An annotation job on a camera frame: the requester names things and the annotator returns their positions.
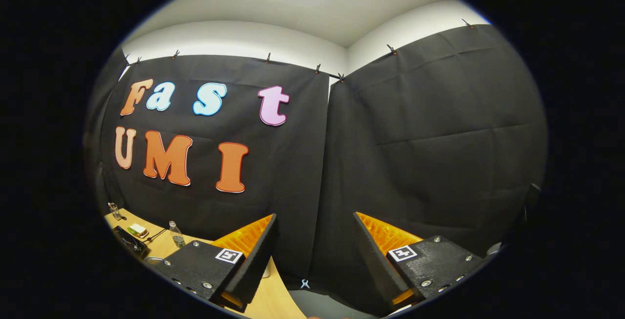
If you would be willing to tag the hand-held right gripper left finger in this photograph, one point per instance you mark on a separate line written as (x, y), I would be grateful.
(255, 270)

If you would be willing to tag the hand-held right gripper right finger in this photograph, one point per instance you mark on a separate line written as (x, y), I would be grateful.
(383, 265)

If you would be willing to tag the black induction cooktop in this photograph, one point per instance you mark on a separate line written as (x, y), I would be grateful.
(129, 243)

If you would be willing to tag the small white clip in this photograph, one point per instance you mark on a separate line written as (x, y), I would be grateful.
(305, 284)

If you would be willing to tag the clear plastic water bottle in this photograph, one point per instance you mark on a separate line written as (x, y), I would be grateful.
(177, 237)

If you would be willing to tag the sandwich with lettuce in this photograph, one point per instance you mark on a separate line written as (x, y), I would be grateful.
(138, 230)

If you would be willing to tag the row of small black clips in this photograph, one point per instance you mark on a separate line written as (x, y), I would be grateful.
(267, 58)

